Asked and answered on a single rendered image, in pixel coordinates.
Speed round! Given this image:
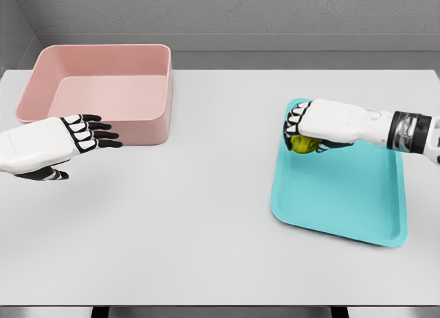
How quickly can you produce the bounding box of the pink basket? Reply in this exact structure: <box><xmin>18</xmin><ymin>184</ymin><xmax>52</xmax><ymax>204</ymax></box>
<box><xmin>14</xmin><ymin>44</ymin><xmax>173</xmax><ymax>146</ymax></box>

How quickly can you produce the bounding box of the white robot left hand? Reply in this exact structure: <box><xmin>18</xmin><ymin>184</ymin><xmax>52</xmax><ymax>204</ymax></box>
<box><xmin>0</xmin><ymin>113</ymin><xmax>124</xmax><ymax>182</ymax></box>

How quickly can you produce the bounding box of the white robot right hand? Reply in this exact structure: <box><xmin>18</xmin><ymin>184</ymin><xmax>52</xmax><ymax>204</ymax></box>
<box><xmin>283</xmin><ymin>98</ymin><xmax>371</xmax><ymax>154</ymax></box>

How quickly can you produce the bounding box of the blue tray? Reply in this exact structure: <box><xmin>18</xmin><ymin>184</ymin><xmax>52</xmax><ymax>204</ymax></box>
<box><xmin>269</xmin><ymin>98</ymin><xmax>409</xmax><ymax>248</ymax></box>

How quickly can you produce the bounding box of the yellow-green tennis ball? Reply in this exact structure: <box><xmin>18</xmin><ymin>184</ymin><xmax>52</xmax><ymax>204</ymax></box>
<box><xmin>289</xmin><ymin>135</ymin><xmax>319</xmax><ymax>156</ymax></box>

